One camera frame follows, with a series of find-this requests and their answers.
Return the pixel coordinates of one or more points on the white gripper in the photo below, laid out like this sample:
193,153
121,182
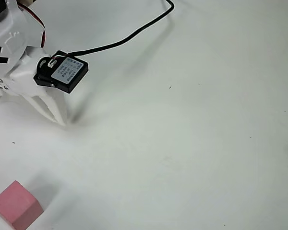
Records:
26,76

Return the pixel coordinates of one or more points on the pink foam cube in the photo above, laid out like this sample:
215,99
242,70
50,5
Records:
14,203

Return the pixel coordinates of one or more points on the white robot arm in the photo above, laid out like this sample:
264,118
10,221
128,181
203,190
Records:
12,36

